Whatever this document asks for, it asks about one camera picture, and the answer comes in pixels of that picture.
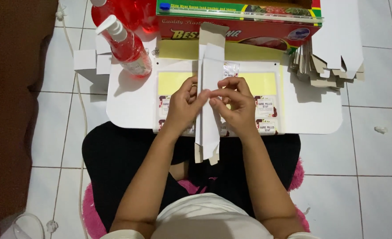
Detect person's right hand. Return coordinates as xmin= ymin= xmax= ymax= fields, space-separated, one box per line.
xmin=209 ymin=77 xmax=259 ymax=137

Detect person's left hand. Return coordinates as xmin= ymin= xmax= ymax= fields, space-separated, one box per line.
xmin=163 ymin=76 xmax=213 ymax=135

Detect white cardboard carton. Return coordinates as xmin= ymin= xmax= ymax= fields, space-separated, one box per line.
xmin=194 ymin=23 xmax=230 ymax=166

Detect soap label sticker sheet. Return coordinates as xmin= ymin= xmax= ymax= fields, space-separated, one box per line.
xmin=154 ymin=60 xmax=285 ymax=137

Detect small printed sachet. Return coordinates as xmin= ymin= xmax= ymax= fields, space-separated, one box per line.
xmin=223 ymin=61 xmax=240 ymax=79

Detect red liquid spray bottle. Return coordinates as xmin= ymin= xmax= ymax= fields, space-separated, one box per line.
xmin=95 ymin=15 xmax=153 ymax=78

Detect person's black trousers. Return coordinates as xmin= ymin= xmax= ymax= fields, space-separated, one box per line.
xmin=82 ymin=121 xmax=301 ymax=233

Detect red green cling wrap box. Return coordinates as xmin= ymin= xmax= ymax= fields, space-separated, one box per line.
xmin=156 ymin=0 xmax=323 ymax=54

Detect small folded white box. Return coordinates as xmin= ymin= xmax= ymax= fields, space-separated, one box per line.
xmin=73 ymin=35 xmax=113 ymax=94

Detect large red liquid bottle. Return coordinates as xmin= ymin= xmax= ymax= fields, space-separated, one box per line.
xmin=90 ymin=0 xmax=158 ymax=34

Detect person's white shirt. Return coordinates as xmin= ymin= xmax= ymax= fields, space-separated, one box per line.
xmin=100 ymin=193 xmax=320 ymax=239

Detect stack of flat white cartons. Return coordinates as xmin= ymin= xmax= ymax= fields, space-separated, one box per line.
xmin=289 ymin=0 xmax=365 ymax=91

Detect pink fluffy mat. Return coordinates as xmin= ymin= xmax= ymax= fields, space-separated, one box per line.
xmin=82 ymin=157 xmax=311 ymax=239

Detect brown sofa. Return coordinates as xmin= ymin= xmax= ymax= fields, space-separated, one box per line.
xmin=0 ymin=0 xmax=59 ymax=234

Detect clear plastic container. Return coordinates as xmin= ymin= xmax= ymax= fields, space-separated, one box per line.
xmin=0 ymin=212 xmax=46 ymax=239

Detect white cable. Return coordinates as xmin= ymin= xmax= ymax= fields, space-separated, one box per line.
xmin=56 ymin=2 xmax=90 ymax=239

